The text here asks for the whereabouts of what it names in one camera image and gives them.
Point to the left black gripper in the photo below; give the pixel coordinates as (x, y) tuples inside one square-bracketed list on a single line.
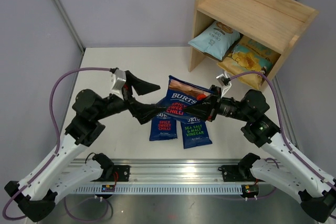
[(143, 112)]

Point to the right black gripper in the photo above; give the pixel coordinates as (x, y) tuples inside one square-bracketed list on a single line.
[(207, 110)]

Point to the blue spicy chilli bag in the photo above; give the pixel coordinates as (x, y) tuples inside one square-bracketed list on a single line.
[(163, 127), (181, 94)]

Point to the tan salt vinegar chips bag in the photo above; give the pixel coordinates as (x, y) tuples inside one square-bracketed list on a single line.
[(249, 55)]

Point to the light blue cassava chips bag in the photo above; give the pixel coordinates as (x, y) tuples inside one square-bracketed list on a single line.
[(215, 40)]

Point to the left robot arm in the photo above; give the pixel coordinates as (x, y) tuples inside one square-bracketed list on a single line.
[(42, 189)]

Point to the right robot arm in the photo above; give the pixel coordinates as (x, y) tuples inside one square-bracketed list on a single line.
[(304, 181)]

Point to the wooden two-tier shelf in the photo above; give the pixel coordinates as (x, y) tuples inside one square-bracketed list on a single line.
[(276, 24)]

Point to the blue sea salt vinegar bag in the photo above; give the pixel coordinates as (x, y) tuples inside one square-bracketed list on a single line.
[(195, 133)]

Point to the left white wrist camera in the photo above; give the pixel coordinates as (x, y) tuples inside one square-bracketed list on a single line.
[(118, 79)]

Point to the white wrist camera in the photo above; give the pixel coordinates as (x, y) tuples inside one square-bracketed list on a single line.
[(118, 79), (225, 82)]

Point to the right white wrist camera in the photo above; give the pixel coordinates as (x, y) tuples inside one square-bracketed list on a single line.
[(225, 82)]

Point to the aluminium mounting rail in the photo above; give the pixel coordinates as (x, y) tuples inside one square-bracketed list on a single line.
[(176, 171)]

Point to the right black base bracket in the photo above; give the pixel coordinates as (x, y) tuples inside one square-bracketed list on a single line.
[(231, 173)]

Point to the black base bracket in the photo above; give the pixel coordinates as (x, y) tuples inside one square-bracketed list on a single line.
[(121, 173), (231, 173)]

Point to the left black base bracket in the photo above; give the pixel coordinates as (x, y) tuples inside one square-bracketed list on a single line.
[(121, 173)]

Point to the white slotted cable duct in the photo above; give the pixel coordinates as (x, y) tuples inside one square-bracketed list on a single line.
[(156, 189)]

